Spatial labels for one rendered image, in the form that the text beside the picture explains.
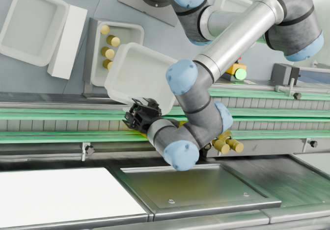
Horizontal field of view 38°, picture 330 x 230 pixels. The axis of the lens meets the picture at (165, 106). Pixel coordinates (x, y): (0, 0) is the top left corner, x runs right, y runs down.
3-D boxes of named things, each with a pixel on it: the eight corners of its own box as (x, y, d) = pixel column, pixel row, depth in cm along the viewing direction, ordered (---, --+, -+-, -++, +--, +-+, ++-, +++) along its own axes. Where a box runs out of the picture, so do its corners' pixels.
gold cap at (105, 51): (101, 45, 169) (105, 48, 165) (110, 46, 171) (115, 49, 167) (99, 55, 170) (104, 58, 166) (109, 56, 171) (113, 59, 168)
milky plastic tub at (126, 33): (81, 80, 171) (90, 86, 164) (90, 16, 165) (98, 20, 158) (126, 82, 179) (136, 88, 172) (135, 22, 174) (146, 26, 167)
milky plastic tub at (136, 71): (116, 35, 142) (128, 39, 134) (175, 59, 154) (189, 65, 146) (94, 89, 143) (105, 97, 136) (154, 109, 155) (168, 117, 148)
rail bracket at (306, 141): (287, 145, 213) (309, 157, 202) (290, 131, 212) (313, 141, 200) (293, 145, 215) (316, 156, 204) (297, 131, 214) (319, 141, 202)
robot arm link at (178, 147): (207, 159, 116) (179, 180, 115) (186, 138, 125) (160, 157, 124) (195, 137, 112) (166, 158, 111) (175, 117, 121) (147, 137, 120)
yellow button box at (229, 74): (219, 76, 200) (230, 81, 194) (223, 59, 198) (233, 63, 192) (233, 77, 203) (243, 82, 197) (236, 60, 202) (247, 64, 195)
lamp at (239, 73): (233, 78, 194) (237, 80, 192) (235, 67, 193) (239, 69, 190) (241, 79, 196) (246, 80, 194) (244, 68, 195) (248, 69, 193)
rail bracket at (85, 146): (69, 151, 163) (82, 167, 152) (71, 132, 162) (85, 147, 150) (80, 151, 165) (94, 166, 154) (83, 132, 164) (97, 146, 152)
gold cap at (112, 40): (106, 34, 168) (111, 36, 165) (116, 35, 170) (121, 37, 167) (105, 44, 169) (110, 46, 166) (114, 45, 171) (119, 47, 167)
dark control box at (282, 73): (269, 80, 214) (282, 85, 207) (273, 62, 212) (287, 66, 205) (283, 80, 218) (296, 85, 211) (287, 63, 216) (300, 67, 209)
